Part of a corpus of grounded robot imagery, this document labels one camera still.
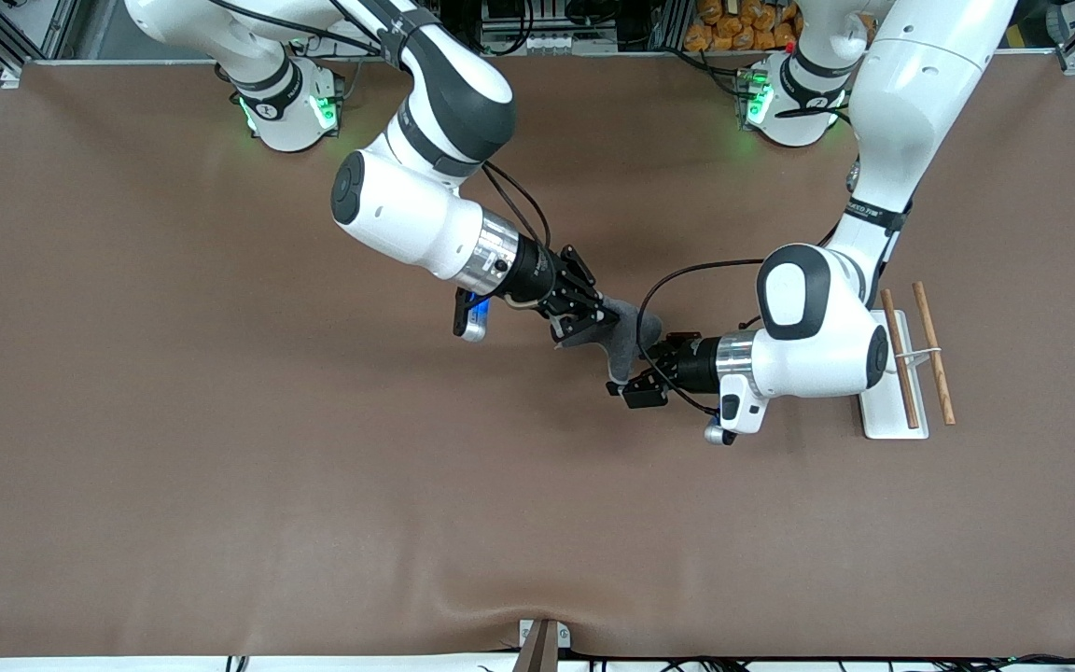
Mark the dark grey towel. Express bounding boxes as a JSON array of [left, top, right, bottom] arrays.
[[554, 297, 665, 385]]

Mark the white rack with wooden rods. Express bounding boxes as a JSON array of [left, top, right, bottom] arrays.
[[859, 282, 956, 441]]

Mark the brown metal table clamp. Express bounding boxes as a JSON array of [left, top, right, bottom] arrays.
[[518, 618, 572, 672]]

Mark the brown table cover mat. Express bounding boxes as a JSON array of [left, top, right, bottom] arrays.
[[0, 51, 1075, 660]]

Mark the orange snack bags pile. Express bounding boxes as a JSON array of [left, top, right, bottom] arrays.
[[684, 0, 804, 53]]

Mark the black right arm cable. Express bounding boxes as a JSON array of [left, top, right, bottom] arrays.
[[480, 161, 553, 251]]

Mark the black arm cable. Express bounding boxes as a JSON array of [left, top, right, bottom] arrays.
[[480, 161, 553, 251], [635, 259, 768, 417]]

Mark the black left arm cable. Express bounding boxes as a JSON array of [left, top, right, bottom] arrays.
[[635, 259, 768, 417]]

